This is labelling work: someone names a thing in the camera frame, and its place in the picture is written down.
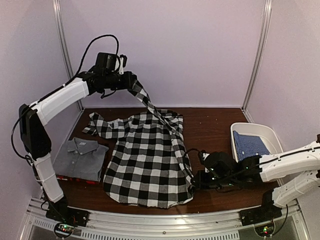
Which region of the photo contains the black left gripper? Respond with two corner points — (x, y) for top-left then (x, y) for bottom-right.
(104, 71), (134, 91)

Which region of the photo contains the white plastic basket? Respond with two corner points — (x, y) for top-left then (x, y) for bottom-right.
(230, 122), (284, 163)

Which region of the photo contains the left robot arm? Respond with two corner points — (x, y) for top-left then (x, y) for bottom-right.
(18, 52), (137, 222)

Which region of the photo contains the folded grey shirt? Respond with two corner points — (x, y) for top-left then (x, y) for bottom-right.
(53, 137), (109, 182)

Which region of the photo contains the right aluminium frame post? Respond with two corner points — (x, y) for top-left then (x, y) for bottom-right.
(241, 0), (273, 114)

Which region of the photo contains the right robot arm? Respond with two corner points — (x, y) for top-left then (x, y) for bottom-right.
(191, 139), (320, 221)

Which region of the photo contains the left aluminium frame post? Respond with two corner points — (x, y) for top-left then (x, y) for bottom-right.
(51, 0), (85, 111)

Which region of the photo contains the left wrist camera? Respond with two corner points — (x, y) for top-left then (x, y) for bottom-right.
(118, 54), (128, 75)

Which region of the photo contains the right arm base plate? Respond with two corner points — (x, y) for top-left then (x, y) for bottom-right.
(239, 205), (282, 226)

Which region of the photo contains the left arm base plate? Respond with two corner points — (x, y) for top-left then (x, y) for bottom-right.
(45, 199), (89, 227)

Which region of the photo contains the aluminium frame post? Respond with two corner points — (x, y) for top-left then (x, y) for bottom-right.
(51, 0), (85, 111)
(241, 0), (273, 114)

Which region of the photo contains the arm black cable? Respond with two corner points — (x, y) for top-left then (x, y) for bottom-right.
(10, 34), (120, 163)
(181, 148), (208, 186)

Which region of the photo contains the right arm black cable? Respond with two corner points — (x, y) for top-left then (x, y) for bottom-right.
(181, 148), (208, 186)

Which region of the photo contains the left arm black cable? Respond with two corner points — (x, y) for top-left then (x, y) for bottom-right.
(10, 34), (120, 163)

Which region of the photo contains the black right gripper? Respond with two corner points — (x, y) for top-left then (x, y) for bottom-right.
(190, 171), (236, 191)

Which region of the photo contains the black white checked shirt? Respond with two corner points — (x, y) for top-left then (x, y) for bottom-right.
(83, 80), (195, 209)

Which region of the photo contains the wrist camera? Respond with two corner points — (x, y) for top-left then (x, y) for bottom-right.
(198, 150), (212, 173)
(118, 54), (128, 75)

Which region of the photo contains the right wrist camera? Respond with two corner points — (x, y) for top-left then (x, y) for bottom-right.
(198, 150), (212, 173)

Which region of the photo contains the folded red plaid shirt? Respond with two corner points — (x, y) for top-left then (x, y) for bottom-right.
(56, 175), (100, 185)

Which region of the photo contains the blue checked shirt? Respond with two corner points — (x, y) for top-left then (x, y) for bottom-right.
(233, 130), (270, 161)

